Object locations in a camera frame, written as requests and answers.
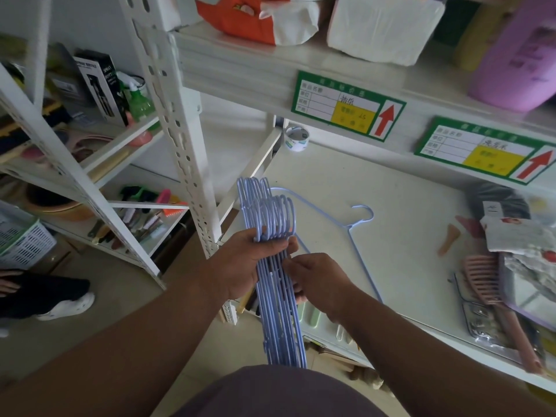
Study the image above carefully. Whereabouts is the person's left hand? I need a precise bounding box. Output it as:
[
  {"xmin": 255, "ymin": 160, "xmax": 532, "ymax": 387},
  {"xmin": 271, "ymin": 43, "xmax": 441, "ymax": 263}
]
[{"xmin": 202, "ymin": 228, "xmax": 301, "ymax": 303}]

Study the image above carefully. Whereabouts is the person's right hand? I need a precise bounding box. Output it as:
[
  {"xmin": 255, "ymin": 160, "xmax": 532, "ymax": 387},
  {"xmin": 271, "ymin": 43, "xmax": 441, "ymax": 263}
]
[{"xmin": 282, "ymin": 252, "xmax": 362, "ymax": 325}]

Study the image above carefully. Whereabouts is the blue wire clothes hanger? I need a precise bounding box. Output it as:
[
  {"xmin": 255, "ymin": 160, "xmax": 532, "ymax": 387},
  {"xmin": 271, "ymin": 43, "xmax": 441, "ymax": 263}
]
[{"xmin": 269, "ymin": 186, "xmax": 384, "ymax": 303}]

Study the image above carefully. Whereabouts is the bunch of blue wire hangers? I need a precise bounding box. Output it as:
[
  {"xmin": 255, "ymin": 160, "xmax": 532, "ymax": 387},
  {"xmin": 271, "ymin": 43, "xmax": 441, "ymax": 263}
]
[{"xmin": 236, "ymin": 177, "xmax": 308, "ymax": 370}]

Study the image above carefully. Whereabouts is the white metal rack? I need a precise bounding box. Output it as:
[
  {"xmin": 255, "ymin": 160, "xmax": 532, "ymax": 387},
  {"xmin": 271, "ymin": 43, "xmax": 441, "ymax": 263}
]
[{"xmin": 117, "ymin": 0, "xmax": 556, "ymax": 396}]

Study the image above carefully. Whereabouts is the person's right forearm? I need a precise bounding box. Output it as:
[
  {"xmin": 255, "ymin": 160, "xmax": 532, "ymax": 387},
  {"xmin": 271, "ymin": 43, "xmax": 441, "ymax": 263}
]
[{"xmin": 334, "ymin": 284, "xmax": 556, "ymax": 417}]

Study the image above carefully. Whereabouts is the person's mauve shirt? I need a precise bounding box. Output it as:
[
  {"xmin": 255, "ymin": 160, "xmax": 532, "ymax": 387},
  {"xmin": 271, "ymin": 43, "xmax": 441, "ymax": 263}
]
[{"xmin": 173, "ymin": 364, "xmax": 389, "ymax": 417}]

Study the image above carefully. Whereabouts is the tan wooden stick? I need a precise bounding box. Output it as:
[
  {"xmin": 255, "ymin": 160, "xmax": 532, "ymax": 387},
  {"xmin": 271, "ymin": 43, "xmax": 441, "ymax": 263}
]
[{"xmin": 236, "ymin": 285, "xmax": 257, "ymax": 316}]

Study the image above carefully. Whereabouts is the small orange comb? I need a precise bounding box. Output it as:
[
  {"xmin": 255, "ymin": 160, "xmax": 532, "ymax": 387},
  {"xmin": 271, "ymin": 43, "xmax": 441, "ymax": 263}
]
[{"xmin": 167, "ymin": 195, "xmax": 188, "ymax": 218}]

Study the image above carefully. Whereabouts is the row of kitchen knives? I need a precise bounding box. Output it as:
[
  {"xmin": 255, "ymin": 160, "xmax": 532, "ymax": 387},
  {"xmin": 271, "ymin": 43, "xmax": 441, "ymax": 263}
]
[{"xmin": 86, "ymin": 203, "xmax": 166, "ymax": 251}]

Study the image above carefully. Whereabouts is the white tape roll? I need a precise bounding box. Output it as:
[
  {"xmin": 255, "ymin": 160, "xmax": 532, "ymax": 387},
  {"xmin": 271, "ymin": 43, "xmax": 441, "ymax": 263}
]
[{"xmin": 284, "ymin": 125, "xmax": 310, "ymax": 152}]

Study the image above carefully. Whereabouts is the small tan spatula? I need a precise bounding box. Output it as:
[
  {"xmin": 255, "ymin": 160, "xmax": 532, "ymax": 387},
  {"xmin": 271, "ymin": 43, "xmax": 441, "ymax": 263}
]
[{"xmin": 437, "ymin": 223, "xmax": 461, "ymax": 257}]

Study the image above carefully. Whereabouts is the pink wide-tooth comb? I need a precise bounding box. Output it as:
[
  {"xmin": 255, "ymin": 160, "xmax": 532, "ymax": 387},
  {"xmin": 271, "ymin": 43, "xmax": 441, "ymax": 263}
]
[{"xmin": 461, "ymin": 254, "xmax": 546, "ymax": 375}]

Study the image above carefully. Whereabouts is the salmon pink plastic scoop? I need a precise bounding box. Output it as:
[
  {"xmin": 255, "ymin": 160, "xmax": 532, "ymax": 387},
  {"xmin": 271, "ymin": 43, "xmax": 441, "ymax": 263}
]
[{"xmin": 126, "ymin": 110, "xmax": 153, "ymax": 147}]

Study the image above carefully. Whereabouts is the small pink spatula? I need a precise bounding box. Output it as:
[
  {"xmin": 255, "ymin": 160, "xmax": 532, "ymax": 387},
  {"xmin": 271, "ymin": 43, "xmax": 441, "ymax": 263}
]
[{"xmin": 455, "ymin": 214, "xmax": 485, "ymax": 239}]

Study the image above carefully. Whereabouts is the clear plastic packet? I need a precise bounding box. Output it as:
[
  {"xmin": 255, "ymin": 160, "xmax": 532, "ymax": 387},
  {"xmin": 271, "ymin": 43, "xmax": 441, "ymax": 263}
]
[{"xmin": 449, "ymin": 271, "xmax": 544, "ymax": 365}]

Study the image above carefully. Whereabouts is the orange plastic basin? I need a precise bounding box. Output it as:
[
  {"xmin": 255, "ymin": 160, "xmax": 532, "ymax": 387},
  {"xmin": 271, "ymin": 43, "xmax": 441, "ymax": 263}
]
[{"xmin": 24, "ymin": 184, "xmax": 94, "ymax": 222}]

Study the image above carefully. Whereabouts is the green price label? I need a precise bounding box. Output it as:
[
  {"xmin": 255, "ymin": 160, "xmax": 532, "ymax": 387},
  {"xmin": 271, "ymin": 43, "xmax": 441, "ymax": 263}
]
[
  {"xmin": 414, "ymin": 116, "xmax": 556, "ymax": 186},
  {"xmin": 291, "ymin": 69, "xmax": 407, "ymax": 143}
]

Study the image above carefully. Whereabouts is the green spray bottle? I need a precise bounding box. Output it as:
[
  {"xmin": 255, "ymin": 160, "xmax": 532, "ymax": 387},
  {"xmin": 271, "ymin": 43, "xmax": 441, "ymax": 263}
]
[{"xmin": 117, "ymin": 71, "xmax": 156, "ymax": 123}]

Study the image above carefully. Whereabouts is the pink plastic dish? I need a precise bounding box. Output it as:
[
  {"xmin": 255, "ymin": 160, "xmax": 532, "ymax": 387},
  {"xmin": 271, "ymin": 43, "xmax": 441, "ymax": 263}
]
[{"xmin": 21, "ymin": 134, "xmax": 115, "ymax": 163}]

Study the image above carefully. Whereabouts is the white patterned cloth pack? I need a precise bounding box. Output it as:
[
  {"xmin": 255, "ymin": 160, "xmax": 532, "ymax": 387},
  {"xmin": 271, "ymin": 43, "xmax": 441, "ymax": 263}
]
[{"xmin": 480, "ymin": 215, "xmax": 556, "ymax": 291}]

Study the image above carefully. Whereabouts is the dark grey pouch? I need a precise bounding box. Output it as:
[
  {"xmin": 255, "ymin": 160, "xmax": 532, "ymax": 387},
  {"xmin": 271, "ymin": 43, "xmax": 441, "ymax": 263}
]
[{"xmin": 463, "ymin": 181, "xmax": 533, "ymax": 222}]

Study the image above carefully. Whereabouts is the purple framed mirror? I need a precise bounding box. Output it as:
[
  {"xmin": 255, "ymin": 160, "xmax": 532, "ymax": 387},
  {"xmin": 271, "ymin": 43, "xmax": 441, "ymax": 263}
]
[{"xmin": 498, "ymin": 251, "xmax": 556, "ymax": 333}]

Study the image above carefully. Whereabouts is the white plastic basket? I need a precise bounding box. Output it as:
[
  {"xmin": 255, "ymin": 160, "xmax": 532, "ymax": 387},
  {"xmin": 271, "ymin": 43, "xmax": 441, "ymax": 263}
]
[{"xmin": 0, "ymin": 199, "xmax": 58, "ymax": 270}]

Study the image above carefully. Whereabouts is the black box white print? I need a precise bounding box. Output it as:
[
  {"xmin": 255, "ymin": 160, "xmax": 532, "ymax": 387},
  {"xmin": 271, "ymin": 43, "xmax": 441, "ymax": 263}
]
[{"xmin": 72, "ymin": 49, "xmax": 129, "ymax": 126}]

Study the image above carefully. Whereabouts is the grey packet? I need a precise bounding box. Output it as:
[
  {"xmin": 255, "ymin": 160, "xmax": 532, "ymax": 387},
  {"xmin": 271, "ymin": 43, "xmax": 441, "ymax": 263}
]
[{"xmin": 45, "ymin": 42, "xmax": 94, "ymax": 108}]

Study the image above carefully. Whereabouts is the yellow black tool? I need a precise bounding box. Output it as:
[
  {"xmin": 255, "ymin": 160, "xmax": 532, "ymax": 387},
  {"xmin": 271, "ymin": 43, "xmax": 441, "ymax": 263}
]
[{"xmin": 0, "ymin": 99, "xmax": 61, "ymax": 163}]

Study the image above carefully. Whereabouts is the white tissue pack orange edge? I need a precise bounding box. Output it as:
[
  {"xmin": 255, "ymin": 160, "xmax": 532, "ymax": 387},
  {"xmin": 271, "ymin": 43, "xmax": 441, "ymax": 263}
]
[{"xmin": 326, "ymin": 0, "xmax": 447, "ymax": 67}]

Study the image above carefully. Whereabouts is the yellow bottle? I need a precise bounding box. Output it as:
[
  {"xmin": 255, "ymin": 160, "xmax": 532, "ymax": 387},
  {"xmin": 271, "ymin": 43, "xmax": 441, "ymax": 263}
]
[{"xmin": 451, "ymin": 0, "xmax": 522, "ymax": 72}]

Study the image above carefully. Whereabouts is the purple shampoo bottle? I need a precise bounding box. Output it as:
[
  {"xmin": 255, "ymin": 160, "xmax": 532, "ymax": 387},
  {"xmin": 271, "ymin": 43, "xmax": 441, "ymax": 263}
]
[{"xmin": 467, "ymin": 0, "xmax": 556, "ymax": 114}]

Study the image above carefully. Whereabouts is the green handled tool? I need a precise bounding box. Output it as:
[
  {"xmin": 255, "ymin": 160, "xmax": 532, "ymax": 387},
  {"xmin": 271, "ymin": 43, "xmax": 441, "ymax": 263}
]
[{"xmin": 119, "ymin": 185, "xmax": 158, "ymax": 203}]

